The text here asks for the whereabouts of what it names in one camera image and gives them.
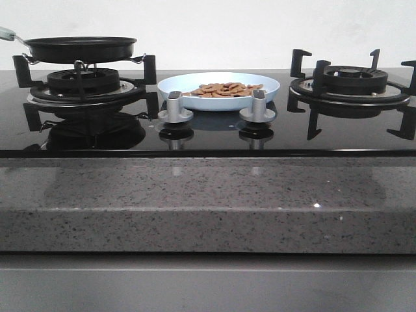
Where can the right silver stove knob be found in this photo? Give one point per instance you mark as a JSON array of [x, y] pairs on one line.
[[258, 111]]

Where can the black gas burner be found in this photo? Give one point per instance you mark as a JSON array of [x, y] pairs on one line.
[[85, 88], [347, 87]]

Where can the grey cabinet front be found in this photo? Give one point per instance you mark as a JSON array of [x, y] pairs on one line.
[[210, 282]]

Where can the left silver stove knob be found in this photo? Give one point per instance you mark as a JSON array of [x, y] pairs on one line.
[[175, 111]]

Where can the left black gas burner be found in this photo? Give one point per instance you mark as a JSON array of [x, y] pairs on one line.
[[85, 88]]

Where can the silver stove knob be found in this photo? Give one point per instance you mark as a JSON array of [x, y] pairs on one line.
[[175, 111], [258, 111]]

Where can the right black pan support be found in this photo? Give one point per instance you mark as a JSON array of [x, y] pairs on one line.
[[407, 126]]

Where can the right black gas burner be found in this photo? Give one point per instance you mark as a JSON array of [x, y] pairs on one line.
[[347, 87]]

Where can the black frying pan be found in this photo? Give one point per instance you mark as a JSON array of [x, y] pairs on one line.
[[66, 50]]

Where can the black pan support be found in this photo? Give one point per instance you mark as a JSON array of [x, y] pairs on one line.
[[25, 80], [407, 126]]

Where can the light blue plate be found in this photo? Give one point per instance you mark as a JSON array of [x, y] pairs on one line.
[[191, 81]]

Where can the brown meat pieces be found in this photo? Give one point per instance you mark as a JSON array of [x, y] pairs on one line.
[[224, 90]]

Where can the black glass gas hob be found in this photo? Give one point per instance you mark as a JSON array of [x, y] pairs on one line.
[[302, 128]]

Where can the left black pan support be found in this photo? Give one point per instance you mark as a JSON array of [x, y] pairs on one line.
[[25, 80]]

